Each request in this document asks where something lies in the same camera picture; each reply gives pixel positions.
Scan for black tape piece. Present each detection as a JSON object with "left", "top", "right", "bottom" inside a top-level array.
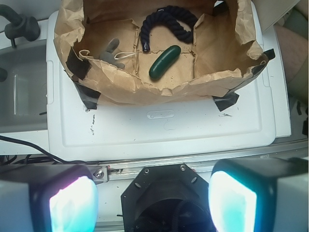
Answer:
[
  {"left": 213, "top": 92, "right": 239, "bottom": 112},
  {"left": 73, "top": 81, "right": 101, "bottom": 110}
]

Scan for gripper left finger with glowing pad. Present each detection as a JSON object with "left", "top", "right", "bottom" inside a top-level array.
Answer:
[{"left": 0, "top": 164, "right": 98, "bottom": 232}]

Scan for black octagonal mount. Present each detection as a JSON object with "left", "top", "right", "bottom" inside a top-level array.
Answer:
[{"left": 121, "top": 164, "right": 216, "bottom": 232}]

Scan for black tape piece right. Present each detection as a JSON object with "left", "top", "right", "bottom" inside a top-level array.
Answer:
[{"left": 213, "top": 92, "right": 239, "bottom": 112}]

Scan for black tape piece left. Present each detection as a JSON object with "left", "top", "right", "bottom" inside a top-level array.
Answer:
[{"left": 73, "top": 81, "right": 101, "bottom": 110}]

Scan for white plastic bin lid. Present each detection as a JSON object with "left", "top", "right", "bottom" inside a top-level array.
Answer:
[{"left": 46, "top": 13, "right": 291, "bottom": 161}]

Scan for grey sink basin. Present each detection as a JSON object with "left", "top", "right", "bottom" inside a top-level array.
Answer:
[{"left": 0, "top": 40, "right": 47, "bottom": 133}]

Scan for aluminium rail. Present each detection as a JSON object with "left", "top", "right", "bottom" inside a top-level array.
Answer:
[{"left": 87, "top": 139, "right": 309, "bottom": 183}]

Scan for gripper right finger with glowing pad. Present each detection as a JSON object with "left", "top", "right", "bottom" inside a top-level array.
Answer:
[{"left": 208, "top": 158, "right": 309, "bottom": 232}]

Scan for black cable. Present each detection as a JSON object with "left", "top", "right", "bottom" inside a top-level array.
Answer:
[{"left": 0, "top": 135, "right": 73, "bottom": 165}]

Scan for grey plush toy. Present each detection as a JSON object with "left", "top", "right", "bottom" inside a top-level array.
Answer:
[{"left": 99, "top": 38, "right": 125, "bottom": 70}]

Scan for brown paper bag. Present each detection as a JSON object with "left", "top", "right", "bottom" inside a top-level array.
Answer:
[{"left": 54, "top": 0, "right": 269, "bottom": 105}]

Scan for green plastic pickle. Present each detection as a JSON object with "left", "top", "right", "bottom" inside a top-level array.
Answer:
[{"left": 149, "top": 45, "right": 181, "bottom": 81}]

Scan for dark blue rope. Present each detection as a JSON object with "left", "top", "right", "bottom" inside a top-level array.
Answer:
[{"left": 140, "top": 6, "right": 200, "bottom": 53}]

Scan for black faucet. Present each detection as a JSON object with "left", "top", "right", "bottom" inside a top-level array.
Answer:
[{"left": 0, "top": 4, "right": 41, "bottom": 48}]

